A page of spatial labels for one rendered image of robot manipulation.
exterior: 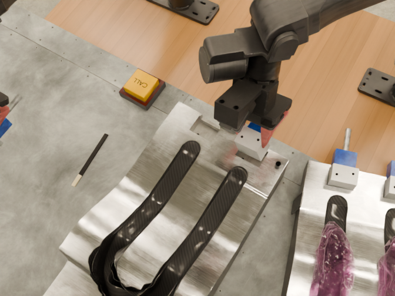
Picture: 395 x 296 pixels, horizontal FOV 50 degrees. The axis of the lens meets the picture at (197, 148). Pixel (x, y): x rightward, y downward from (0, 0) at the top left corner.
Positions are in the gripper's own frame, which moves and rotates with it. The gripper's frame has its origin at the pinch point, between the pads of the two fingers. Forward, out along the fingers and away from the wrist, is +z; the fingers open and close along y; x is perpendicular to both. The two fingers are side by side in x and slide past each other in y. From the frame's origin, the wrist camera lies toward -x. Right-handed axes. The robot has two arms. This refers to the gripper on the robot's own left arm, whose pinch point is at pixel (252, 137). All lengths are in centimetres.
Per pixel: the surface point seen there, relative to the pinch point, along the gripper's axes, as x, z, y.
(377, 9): 158, 43, -16
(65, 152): -15.0, 14.5, -38.4
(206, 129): 2.3, 6.0, -11.8
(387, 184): 11.6, 7.9, 24.1
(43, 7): 71, 50, -161
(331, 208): 3.1, 11.8, 17.2
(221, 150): -1.6, 5.5, -5.6
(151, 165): -11.3, 7.9, -15.7
